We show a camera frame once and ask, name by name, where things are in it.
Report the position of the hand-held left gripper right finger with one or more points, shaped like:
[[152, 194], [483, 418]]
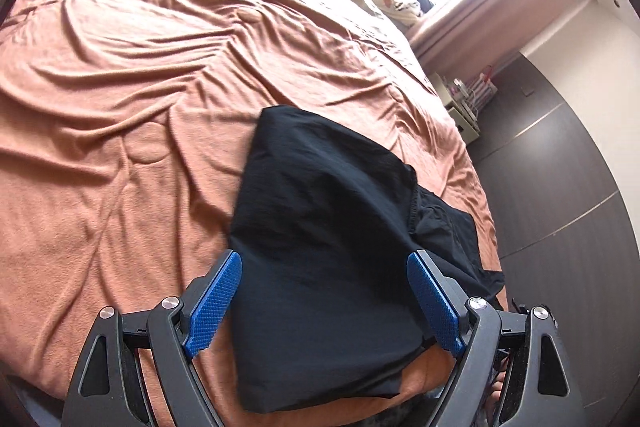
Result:
[[435, 302]]

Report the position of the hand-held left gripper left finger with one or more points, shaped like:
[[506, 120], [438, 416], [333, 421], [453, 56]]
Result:
[[215, 302]]

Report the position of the black pants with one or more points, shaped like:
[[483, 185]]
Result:
[[325, 232]]

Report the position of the grey panelled wardrobe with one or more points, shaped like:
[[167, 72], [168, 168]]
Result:
[[560, 187]]

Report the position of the white nightstand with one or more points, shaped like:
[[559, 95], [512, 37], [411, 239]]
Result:
[[462, 117]]

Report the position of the bed with orange sheet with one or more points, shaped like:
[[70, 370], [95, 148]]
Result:
[[125, 82]]

